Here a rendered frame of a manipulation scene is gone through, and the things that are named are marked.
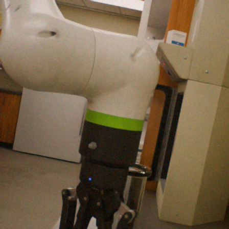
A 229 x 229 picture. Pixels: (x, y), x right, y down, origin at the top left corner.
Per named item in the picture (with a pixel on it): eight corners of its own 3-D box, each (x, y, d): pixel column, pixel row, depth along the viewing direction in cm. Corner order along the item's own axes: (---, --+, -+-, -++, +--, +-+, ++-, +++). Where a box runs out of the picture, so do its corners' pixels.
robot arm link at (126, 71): (180, 43, 55) (144, 45, 64) (103, 20, 49) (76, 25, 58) (160, 135, 56) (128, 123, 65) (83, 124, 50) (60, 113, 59)
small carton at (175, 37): (177, 51, 132) (180, 34, 131) (183, 50, 127) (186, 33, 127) (164, 48, 130) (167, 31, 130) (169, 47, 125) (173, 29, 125)
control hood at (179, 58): (178, 83, 150) (183, 58, 150) (187, 79, 118) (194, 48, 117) (151, 77, 150) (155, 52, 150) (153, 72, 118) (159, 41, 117)
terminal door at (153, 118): (154, 182, 152) (173, 87, 149) (84, 166, 156) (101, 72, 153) (154, 181, 153) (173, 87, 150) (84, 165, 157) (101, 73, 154)
